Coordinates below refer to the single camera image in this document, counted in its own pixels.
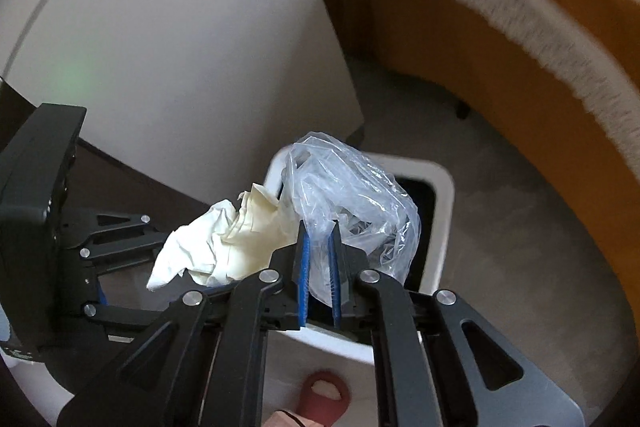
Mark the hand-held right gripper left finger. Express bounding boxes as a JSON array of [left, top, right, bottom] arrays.
[[57, 219, 313, 427]]

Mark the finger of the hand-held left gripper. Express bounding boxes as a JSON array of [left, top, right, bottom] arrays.
[[62, 208, 173, 265], [82, 284, 236, 338]]

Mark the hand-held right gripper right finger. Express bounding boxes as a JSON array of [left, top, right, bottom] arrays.
[[327, 219, 586, 427]]

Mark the white paper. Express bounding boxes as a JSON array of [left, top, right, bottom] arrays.
[[146, 183, 301, 293]]

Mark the clear plastic bag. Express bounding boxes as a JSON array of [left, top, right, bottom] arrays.
[[282, 131, 422, 308]]

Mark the white trash bin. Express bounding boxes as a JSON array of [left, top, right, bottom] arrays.
[[264, 152, 456, 364]]

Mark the pink slipper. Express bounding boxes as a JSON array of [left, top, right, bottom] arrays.
[[299, 371, 351, 427]]

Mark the white cabinet panel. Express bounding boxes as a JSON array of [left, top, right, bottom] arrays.
[[0, 0, 365, 228]]

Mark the orange bed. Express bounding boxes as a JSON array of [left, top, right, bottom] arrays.
[[285, 0, 640, 298]]

